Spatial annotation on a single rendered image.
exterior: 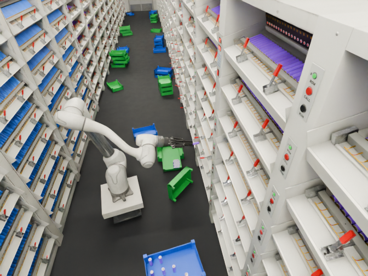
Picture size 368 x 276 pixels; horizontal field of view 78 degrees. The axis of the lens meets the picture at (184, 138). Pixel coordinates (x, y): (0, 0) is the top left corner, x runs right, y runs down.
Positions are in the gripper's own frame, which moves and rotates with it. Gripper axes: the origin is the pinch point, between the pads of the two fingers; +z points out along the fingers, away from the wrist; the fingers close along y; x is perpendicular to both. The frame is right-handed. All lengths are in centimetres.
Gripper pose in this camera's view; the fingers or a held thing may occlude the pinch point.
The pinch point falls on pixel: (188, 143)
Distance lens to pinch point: 185.3
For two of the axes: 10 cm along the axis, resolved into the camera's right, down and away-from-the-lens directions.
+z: 9.7, 0.6, 2.3
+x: -1.9, 7.8, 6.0
